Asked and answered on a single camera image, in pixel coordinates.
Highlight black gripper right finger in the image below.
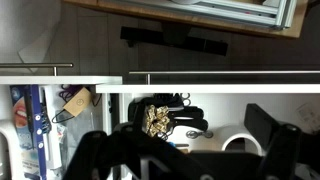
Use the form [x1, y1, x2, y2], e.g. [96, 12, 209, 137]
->
[244, 103, 302, 180]

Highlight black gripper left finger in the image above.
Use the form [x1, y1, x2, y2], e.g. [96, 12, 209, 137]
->
[63, 131, 140, 180]

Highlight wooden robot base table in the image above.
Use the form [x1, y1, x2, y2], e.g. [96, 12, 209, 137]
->
[62, 0, 308, 39]

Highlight brown paper tag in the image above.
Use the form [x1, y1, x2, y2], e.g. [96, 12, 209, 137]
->
[63, 87, 91, 116]

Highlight gold scrunchie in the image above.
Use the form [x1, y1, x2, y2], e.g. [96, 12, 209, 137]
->
[145, 105, 170, 137]

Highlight small scissors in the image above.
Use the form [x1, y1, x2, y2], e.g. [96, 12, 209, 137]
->
[186, 131, 214, 139]

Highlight right drawer steel handle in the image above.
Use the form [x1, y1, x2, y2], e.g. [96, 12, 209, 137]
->
[129, 70, 320, 84]

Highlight drawer steel handle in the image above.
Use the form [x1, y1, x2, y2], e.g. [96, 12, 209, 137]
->
[0, 63, 74, 76]
[129, 70, 320, 84]

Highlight left drawer steel handle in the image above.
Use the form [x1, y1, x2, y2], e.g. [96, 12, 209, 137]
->
[0, 63, 74, 76]

